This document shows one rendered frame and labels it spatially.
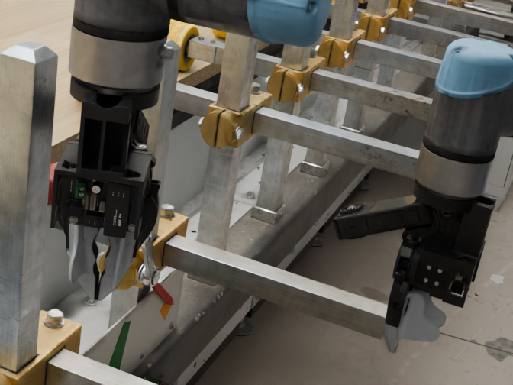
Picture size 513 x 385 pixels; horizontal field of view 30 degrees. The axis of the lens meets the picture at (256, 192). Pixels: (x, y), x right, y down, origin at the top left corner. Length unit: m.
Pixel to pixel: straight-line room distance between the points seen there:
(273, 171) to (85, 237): 0.77
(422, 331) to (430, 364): 1.59
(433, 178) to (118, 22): 0.40
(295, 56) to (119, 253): 0.76
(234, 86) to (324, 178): 0.58
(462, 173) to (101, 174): 0.39
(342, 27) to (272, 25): 1.06
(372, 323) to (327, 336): 1.58
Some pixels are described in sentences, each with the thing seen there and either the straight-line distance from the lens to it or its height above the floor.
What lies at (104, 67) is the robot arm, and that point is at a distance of 0.74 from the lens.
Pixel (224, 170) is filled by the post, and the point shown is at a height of 0.88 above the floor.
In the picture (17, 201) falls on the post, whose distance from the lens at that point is 0.86.
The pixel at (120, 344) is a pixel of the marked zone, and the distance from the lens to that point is 1.14.
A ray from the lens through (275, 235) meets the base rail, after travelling 1.58.
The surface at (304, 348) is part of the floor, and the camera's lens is 2.60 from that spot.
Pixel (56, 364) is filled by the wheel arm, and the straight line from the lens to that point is 0.98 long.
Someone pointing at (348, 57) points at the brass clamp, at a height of 0.95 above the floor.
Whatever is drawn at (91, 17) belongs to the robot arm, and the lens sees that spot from 0.74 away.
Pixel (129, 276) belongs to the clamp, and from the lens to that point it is 1.11.
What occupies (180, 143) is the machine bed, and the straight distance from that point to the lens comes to 1.72.
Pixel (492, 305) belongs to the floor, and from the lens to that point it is 3.06.
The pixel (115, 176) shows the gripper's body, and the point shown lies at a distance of 0.76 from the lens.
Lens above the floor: 1.40
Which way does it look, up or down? 24 degrees down
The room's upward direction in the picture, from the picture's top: 10 degrees clockwise
